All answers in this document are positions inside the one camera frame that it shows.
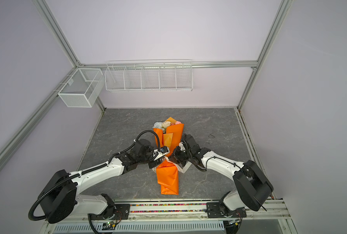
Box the cream fake rose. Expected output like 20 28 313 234
162 121 171 129

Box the white printed ribbon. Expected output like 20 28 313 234
152 156 192 173

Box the white wire shelf basket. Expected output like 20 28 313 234
105 59 194 92

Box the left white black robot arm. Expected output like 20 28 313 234
28 130 170 224

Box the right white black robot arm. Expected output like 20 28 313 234
168 135 274 217

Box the orange wrapping paper sheet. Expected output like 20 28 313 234
153 117 184 195

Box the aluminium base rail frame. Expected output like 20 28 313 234
40 199 297 234

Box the white fake rose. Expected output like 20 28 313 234
153 122 164 130

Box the white mesh box basket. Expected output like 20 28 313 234
58 68 105 108

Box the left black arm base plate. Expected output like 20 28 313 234
95 203 131 220

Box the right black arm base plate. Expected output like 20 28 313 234
206 202 247 218

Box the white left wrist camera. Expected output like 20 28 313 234
153 146 170 161

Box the white slotted cable duct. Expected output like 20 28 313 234
53 220 225 234

